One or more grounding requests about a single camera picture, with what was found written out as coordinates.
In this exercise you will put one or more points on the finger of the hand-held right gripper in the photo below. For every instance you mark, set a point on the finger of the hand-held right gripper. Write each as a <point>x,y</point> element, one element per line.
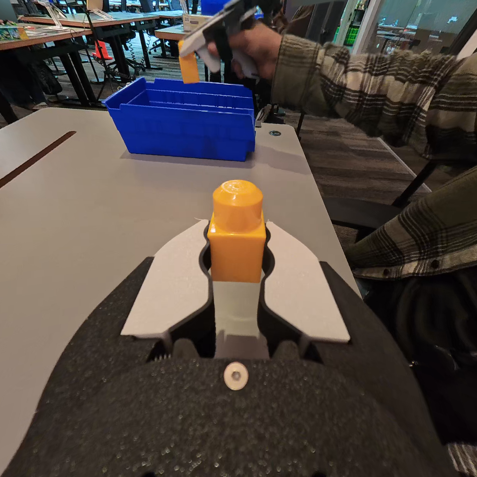
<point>201,33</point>

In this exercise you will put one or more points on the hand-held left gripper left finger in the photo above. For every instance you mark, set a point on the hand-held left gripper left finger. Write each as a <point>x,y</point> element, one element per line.
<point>167,294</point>

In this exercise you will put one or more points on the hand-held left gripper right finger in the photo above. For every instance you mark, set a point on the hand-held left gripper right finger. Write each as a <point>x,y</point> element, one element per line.
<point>305,298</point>

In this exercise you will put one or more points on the orange mega block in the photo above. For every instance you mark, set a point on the orange mega block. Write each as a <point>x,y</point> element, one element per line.
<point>190,70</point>
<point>236,246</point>

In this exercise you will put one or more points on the blue plastic bin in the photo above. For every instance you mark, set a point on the blue plastic bin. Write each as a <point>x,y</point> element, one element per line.
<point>186,130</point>

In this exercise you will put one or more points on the person's right forearm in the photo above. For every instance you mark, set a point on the person's right forearm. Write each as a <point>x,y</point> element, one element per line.
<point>372,89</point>

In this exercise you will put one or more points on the person's right hand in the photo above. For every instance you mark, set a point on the person's right hand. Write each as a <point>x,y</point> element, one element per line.
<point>261,48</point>

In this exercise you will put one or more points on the cardboard box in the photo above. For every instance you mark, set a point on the cardboard box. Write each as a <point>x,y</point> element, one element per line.
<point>195,22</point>

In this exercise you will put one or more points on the stack of blue bins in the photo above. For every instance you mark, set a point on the stack of blue bins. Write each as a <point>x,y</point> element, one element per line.
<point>212,7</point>

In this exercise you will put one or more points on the wooden office desk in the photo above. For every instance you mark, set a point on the wooden office desk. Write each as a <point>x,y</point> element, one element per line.
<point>111,16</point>

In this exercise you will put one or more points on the orange traffic cone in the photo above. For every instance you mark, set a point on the orange traffic cone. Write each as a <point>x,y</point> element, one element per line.
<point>102,52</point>

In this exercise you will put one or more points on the black armrest chair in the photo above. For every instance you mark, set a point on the black armrest chair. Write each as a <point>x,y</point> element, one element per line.
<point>365,214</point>

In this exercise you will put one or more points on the person's body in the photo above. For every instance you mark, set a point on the person's body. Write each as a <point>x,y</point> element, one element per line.
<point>428,242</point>

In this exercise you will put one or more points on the wooden side table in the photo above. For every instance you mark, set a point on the wooden side table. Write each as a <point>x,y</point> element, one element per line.
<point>37,37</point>

